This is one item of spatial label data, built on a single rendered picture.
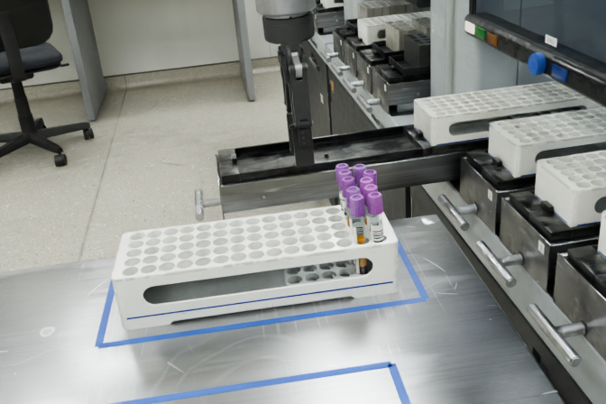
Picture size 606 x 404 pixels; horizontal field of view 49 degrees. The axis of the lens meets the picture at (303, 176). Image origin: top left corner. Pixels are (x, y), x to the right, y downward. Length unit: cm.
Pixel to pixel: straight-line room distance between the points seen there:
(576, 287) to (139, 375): 48
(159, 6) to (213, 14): 35
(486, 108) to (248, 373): 66
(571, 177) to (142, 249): 53
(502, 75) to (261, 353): 77
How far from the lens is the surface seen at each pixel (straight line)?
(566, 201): 88
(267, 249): 70
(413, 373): 63
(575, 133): 104
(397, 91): 148
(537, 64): 94
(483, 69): 124
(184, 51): 463
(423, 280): 75
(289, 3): 96
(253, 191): 105
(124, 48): 465
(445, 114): 110
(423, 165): 109
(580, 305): 82
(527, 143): 99
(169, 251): 74
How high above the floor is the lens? 124
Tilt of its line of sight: 25 degrees down
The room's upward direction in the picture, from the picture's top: 5 degrees counter-clockwise
